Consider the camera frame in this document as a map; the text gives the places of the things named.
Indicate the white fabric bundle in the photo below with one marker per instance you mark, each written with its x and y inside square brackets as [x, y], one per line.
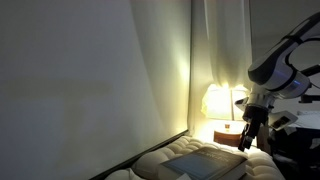
[308, 120]

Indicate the cream tufted mattress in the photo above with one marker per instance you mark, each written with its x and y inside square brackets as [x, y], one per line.
[150, 163]

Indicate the white curtain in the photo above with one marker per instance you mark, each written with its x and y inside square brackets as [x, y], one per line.
[226, 40]

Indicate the black equipment table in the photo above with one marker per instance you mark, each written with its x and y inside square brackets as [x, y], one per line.
[293, 153]

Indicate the black book with blue cover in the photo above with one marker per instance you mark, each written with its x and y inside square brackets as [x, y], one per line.
[203, 163]

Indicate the table lamp with wooden base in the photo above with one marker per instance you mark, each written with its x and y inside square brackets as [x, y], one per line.
[216, 103]

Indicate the white backdrop panel black edge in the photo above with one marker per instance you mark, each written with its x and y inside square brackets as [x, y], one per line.
[66, 83]

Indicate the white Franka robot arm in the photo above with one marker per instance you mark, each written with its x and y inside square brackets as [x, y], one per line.
[273, 70]

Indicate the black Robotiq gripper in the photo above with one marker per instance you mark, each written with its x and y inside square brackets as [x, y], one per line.
[256, 116]

